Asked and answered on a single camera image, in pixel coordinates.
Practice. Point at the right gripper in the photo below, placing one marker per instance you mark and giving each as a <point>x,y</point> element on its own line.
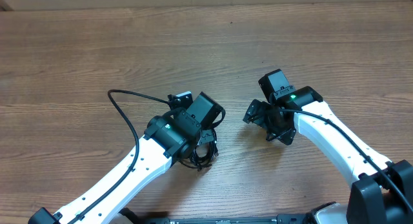
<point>259,112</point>

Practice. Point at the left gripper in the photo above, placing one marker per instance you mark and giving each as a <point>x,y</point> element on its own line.
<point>206,135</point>

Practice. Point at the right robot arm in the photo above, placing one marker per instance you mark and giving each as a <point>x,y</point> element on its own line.
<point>380,189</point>

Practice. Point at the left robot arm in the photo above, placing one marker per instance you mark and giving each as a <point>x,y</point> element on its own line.
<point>168,138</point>

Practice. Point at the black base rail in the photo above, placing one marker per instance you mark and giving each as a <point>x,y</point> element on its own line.
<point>226,220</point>

